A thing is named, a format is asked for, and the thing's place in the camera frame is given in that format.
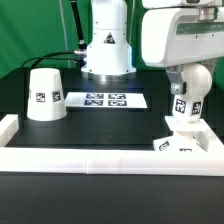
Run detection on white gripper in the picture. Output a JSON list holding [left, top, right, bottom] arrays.
[[141, 0, 224, 95]]

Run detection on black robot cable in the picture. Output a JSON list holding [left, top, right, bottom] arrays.
[[20, 0, 88, 69]]

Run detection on white marker sheet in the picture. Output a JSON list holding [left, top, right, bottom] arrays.
[[65, 92, 147, 109]]

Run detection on white lamp shade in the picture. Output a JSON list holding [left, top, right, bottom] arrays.
[[27, 68, 67, 121]]

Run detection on white lamp bulb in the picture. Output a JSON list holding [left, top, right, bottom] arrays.
[[172, 63, 212, 123]]

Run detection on white lamp base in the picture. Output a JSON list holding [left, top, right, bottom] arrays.
[[153, 116, 208, 152]]

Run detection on white U-shaped fence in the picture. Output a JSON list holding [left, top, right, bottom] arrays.
[[0, 114, 224, 176]]

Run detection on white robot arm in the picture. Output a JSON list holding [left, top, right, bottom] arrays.
[[82, 0, 224, 95]]

